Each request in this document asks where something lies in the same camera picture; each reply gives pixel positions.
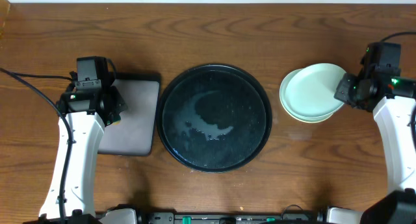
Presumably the light blue plate front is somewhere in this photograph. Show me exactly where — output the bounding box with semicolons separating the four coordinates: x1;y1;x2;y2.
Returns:
285;63;346;117

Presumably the light blue plate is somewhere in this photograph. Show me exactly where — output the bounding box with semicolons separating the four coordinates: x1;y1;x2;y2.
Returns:
279;69;333;123
285;63;346;117

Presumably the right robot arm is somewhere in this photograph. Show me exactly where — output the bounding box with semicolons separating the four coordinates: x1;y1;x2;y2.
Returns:
324;40;415;224

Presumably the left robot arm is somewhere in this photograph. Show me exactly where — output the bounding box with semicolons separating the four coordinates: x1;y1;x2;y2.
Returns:
37;56;127;223

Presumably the black rectangular sponge tray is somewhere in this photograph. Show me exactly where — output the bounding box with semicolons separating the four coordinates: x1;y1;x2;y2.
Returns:
98;73;161;156

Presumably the round black serving tray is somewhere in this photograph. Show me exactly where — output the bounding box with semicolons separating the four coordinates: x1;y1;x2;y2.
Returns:
156;64;272;173

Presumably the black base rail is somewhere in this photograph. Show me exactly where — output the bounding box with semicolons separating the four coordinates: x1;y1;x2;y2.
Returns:
97;204;329;224

